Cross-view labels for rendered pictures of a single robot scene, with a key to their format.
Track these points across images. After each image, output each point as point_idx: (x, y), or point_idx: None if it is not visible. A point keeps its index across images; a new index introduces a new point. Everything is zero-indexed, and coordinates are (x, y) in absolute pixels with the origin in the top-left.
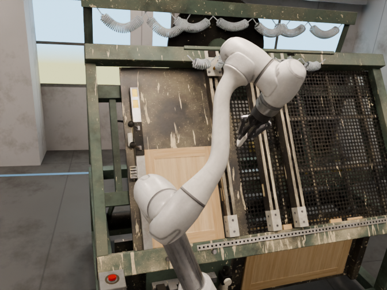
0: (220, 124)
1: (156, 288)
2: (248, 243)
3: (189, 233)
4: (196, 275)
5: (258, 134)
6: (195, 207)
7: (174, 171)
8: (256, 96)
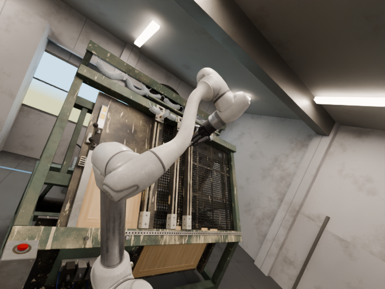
0: (191, 114)
1: (65, 265)
2: (152, 235)
3: None
4: (121, 249)
5: (175, 164)
6: (159, 168)
7: None
8: None
